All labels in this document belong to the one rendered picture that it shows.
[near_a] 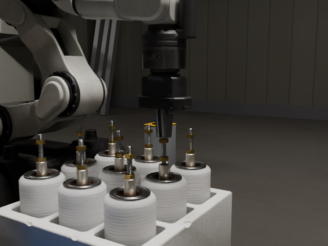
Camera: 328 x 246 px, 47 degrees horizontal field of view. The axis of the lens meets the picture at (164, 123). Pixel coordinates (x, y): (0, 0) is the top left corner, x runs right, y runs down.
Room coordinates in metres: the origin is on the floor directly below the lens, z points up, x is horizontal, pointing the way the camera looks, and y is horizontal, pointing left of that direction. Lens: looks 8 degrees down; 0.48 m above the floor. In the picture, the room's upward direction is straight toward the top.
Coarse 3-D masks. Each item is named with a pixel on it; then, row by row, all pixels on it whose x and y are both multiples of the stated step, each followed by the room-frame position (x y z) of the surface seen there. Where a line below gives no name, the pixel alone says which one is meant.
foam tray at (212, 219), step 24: (216, 192) 0.88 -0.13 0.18; (0, 216) 0.74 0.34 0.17; (24, 216) 0.73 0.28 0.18; (48, 216) 0.73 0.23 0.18; (192, 216) 0.73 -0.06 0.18; (216, 216) 0.80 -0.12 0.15; (0, 240) 0.74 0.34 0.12; (24, 240) 0.70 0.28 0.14; (48, 240) 0.66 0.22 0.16; (72, 240) 0.63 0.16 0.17; (96, 240) 0.62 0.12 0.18; (168, 240) 0.63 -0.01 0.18; (192, 240) 0.71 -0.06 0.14; (216, 240) 0.81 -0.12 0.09
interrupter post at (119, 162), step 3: (114, 159) 0.82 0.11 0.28; (117, 159) 0.81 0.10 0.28; (120, 159) 0.81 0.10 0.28; (123, 159) 0.82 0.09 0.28; (117, 162) 0.81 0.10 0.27; (120, 162) 0.81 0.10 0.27; (123, 162) 0.82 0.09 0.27; (117, 165) 0.81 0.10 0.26; (120, 165) 0.81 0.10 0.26; (123, 165) 0.82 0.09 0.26; (117, 168) 0.81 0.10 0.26; (120, 168) 0.81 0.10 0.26; (123, 168) 0.82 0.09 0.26
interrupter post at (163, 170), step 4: (160, 164) 0.75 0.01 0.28; (168, 164) 0.76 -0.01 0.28; (160, 168) 0.75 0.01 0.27; (164, 168) 0.75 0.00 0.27; (168, 168) 0.75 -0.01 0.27; (160, 172) 0.75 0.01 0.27; (164, 172) 0.75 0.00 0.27; (168, 172) 0.76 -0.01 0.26; (160, 176) 0.75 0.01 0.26; (164, 176) 0.75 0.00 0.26; (168, 176) 0.75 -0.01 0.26
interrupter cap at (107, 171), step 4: (124, 164) 0.85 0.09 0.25; (104, 168) 0.82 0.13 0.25; (108, 168) 0.82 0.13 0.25; (112, 168) 0.83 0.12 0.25; (124, 168) 0.83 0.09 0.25; (132, 168) 0.83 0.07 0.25; (104, 172) 0.80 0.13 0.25; (108, 172) 0.79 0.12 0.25; (112, 172) 0.79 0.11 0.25; (116, 172) 0.79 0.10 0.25; (120, 172) 0.79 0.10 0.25; (124, 172) 0.79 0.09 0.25; (132, 172) 0.80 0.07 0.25
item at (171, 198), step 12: (144, 180) 0.75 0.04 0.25; (156, 192) 0.71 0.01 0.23; (168, 192) 0.71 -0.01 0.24; (180, 192) 0.73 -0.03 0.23; (156, 204) 0.72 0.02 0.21; (168, 204) 0.71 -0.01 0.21; (180, 204) 0.73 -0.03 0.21; (156, 216) 0.71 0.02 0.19; (168, 216) 0.71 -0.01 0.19; (180, 216) 0.73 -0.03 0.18
